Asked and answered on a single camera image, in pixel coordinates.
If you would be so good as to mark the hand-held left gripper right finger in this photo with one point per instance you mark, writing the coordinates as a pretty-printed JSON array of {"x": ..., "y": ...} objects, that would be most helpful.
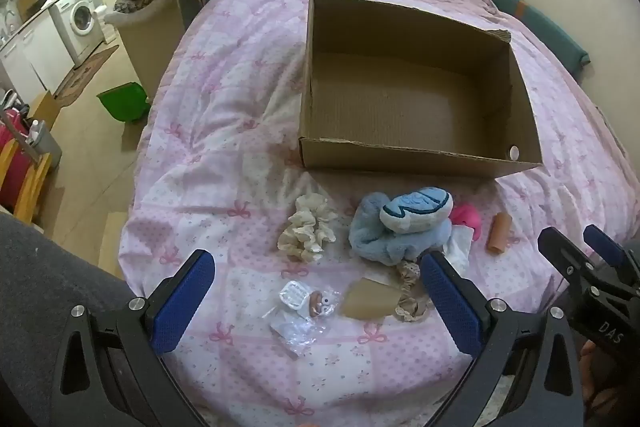
[{"x": 452, "y": 307}]

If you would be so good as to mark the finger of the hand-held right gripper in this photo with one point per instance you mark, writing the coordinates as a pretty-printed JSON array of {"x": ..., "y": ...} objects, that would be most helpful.
[
  {"x": 570, "y": 264},
  {"x": 597, "y": 241}
]

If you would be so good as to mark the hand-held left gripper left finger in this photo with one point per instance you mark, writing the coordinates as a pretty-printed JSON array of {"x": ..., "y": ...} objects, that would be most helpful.
[{"x": 184, "y": 302}]

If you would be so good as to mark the beige lace scrunchie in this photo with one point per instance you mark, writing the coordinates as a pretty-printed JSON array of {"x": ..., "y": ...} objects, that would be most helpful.
[{"x": 407, "y": 302}]

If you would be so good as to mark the white tissue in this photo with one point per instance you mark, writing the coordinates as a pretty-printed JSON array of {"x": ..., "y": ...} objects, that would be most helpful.
[{"x": 457, "y": 249}]

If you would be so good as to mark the tan rubber cylinder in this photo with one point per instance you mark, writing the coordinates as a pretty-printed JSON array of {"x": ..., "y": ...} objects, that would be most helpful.
[{"x": 498, "y": 233}]

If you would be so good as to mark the brown paper card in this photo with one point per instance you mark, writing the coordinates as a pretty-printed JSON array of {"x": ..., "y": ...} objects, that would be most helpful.
[{"x": 372, "y": 299}]

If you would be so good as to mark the pink rubber duck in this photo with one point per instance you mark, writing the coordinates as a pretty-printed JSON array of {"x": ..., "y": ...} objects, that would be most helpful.
[{"x": 469, "y": 218}]

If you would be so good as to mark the blue plush toy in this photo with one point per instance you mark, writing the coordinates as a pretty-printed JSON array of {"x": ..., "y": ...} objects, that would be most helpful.
[{"x": 395, "y": 227}]

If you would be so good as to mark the cream ruffled scrunchie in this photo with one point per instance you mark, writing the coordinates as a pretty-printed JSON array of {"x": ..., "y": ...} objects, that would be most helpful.
[{"x": 305, "y": 229}]

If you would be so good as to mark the brown cardboard box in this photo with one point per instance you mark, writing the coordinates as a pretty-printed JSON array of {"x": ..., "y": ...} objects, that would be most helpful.
[{"x": 405, "y": 87}]

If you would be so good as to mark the person's right hand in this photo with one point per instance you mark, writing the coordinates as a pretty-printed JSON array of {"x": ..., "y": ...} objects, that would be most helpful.
[{"x": 590, "y": 372}]

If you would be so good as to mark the white small plastic packet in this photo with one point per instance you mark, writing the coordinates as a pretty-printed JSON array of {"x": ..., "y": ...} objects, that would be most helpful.
[{"x": 295, "y": 297}]

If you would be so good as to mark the clear plastic bag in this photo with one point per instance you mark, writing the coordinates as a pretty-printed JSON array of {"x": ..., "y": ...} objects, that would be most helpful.
[{"x": 300, "y": 334}]

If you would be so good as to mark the small brown googly-eyed toy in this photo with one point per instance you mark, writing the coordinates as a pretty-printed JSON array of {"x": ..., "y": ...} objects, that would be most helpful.
[{"x": 320, "y": 303}]

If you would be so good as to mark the person's dark grey clothing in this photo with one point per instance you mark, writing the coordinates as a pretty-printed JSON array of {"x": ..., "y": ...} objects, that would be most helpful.
[{"x": 45, "y": 277}]

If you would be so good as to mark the yellow wooden chair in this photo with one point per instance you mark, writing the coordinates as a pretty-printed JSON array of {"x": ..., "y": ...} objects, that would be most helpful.
[{"x": 30, "y": 187}]

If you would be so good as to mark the green plastic bin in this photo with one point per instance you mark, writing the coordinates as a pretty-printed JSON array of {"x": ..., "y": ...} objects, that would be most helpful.
[{"x": 124, "y": 101}]

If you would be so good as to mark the grey plastic bin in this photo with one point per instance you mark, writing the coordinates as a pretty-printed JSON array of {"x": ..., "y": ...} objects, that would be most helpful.
[{"x": 46, "y": 142}]

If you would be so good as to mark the pink suitcase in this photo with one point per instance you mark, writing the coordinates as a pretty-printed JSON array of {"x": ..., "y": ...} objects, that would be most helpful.
[{"x": 10, "y": 157}]

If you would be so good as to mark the teal cushion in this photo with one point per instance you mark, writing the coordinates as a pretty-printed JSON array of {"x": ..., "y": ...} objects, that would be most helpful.
[{"x": 535, "y": 22}]

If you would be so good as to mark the patterned floor rug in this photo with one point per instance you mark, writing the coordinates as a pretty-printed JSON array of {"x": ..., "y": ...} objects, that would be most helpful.
[{"x": 85, "y": 72}]

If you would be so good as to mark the beige armchair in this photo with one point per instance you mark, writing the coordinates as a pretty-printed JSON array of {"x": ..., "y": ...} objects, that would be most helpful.
[{"x": 150, "y": 42}]

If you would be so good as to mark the white kitchen cabinets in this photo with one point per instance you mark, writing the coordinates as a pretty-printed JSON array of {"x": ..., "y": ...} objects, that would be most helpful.
[{"x": 30, "y": 52}]

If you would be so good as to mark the white washing machine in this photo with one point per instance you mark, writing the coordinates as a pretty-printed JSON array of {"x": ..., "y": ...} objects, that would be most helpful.
[{"x": 77, "y": 19}]

